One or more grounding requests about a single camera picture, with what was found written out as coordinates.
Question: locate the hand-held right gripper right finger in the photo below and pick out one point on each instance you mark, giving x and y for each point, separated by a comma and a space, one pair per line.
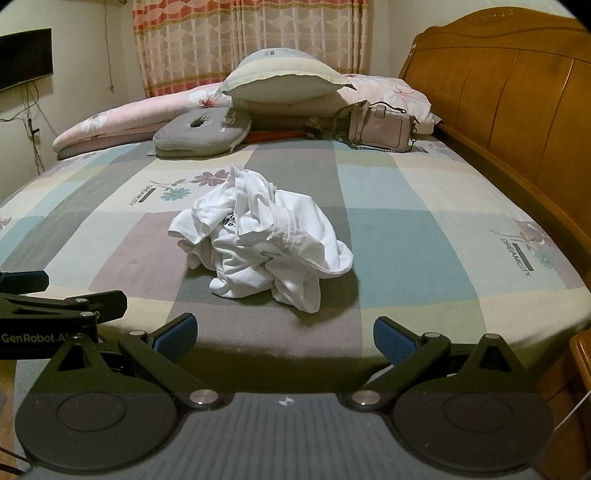
392, 339

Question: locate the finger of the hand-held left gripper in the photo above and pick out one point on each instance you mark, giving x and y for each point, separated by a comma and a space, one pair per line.
25, 280
69, 304

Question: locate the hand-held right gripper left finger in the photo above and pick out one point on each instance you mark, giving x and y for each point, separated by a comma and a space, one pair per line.
178, 334

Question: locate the white printed t-shirt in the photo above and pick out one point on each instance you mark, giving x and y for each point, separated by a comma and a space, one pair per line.
277, 240

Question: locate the pink floral quilt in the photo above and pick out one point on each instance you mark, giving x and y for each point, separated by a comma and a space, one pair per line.
115, 122

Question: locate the wooden nightstand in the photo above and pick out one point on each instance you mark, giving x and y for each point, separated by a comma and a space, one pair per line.
577, 369

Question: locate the grey donut cushion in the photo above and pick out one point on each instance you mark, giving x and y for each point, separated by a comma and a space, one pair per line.
217, 131

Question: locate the pink handbag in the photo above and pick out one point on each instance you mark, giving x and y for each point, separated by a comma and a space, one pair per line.
381, 127

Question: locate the dark patterned scrunchie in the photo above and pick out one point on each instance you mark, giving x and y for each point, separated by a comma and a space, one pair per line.
313, 129

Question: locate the wooden headboard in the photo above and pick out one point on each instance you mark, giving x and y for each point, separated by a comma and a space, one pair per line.
508, 92

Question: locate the cream pillow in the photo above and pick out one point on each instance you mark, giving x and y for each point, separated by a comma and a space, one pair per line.
281, 78

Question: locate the patterned curtain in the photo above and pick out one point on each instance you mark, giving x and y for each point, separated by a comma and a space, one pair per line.
184, 46

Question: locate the black wall television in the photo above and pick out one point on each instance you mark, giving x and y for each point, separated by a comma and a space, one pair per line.
25, 60

